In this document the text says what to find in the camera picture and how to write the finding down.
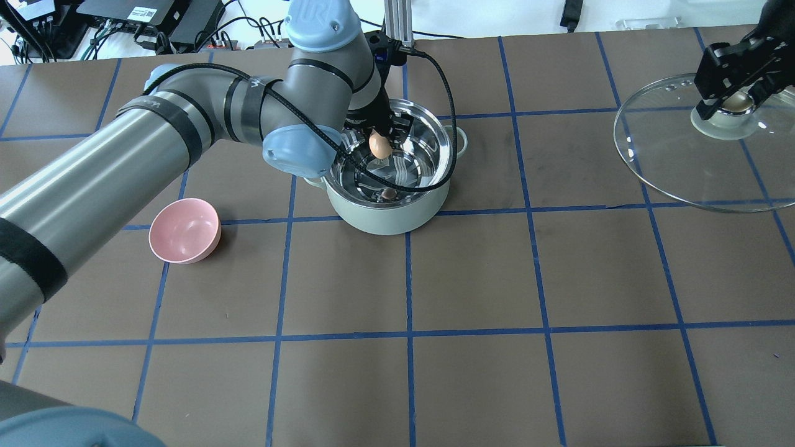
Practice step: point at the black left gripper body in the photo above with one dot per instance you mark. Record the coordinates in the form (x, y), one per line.
(371, 117)

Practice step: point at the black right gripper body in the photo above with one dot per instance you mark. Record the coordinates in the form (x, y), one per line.
(765, 57)

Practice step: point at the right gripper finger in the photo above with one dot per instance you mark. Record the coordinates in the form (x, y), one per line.
(762, 86)
(717, 91)

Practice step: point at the brown egg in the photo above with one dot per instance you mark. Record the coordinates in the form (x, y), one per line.
(379, 145)

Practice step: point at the glass pot lid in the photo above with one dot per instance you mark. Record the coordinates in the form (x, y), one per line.
(740, 160)

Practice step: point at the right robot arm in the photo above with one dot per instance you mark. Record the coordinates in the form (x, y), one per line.
(774, 15)

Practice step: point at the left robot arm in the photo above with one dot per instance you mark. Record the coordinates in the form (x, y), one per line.
(61, 215)

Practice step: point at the pale green cooking pot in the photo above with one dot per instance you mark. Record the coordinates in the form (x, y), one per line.
(403, 192)

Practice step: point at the clear acrylic holder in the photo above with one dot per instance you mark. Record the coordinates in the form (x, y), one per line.
(671, 22)

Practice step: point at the pink bowl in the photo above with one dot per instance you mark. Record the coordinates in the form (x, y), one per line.
(185, 232)

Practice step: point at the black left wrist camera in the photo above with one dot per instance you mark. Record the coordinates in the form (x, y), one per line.
(387, 51)

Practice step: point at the aluminium frame post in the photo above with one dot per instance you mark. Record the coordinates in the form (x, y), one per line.
(398, 22)

